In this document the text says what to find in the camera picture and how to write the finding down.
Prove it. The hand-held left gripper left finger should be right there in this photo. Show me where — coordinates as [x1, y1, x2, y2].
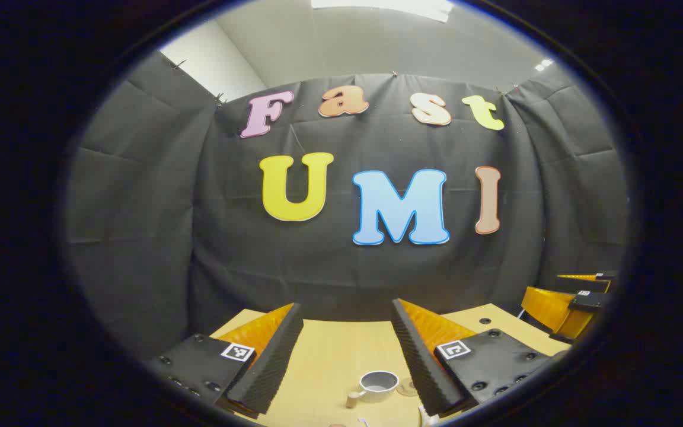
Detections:
[147, 302, 305, 417]

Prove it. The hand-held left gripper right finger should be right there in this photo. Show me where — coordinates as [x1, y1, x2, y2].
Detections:
[391, 298, 556, 417]

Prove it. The wooden desktop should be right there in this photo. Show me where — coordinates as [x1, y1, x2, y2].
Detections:
[210, 304, 556, 427]

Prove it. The white cup with wooden handle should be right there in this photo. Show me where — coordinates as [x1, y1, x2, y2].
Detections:
[346, 371, 400, 409]

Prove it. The large ceiling light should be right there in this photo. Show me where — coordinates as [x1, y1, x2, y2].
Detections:
[311, 0, 456, 23]

